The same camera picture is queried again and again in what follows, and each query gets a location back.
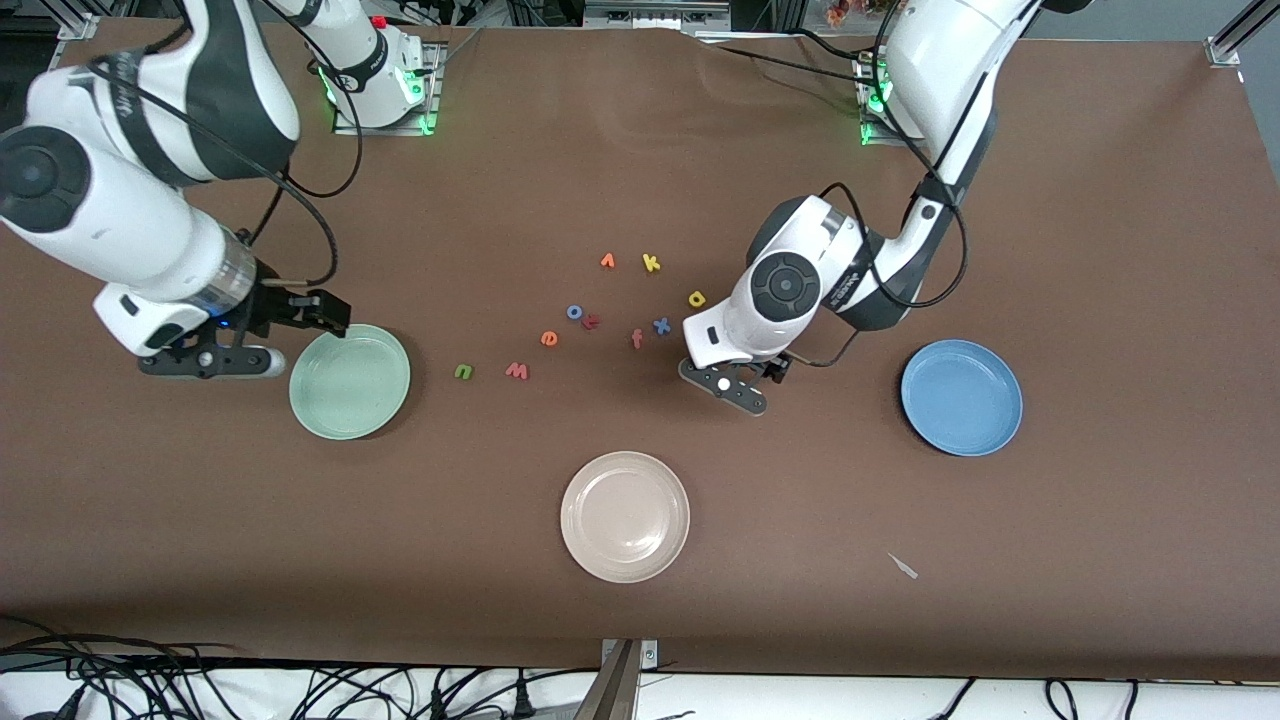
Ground pale green plate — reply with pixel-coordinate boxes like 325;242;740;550
289;323;412;441

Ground blue plate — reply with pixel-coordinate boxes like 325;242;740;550
900;339;1024;458

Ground beige plate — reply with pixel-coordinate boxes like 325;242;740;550
560;451;692;584

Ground brown paper table cover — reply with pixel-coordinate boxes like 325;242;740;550
0;20;1280;683

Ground orange artificial flowers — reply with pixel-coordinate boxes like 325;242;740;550
826;0;901;25

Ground dark metal bar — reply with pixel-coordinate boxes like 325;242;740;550
572;640;641;720

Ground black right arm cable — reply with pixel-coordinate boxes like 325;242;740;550
90;55;363;291

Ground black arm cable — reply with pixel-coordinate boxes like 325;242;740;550
800;0;973;369
90;55;363;291

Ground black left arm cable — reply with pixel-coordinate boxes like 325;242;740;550
800;0;973;369

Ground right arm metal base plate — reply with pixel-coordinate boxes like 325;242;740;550
333;40;443;137

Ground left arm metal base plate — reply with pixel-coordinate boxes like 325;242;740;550
858;55;901;147

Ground long black table cable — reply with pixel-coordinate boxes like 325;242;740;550
700;40;876;86

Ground short black table cable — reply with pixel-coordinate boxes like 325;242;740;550
795;28;866;63

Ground grey metal rail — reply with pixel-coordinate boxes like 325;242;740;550
583;0;731;31

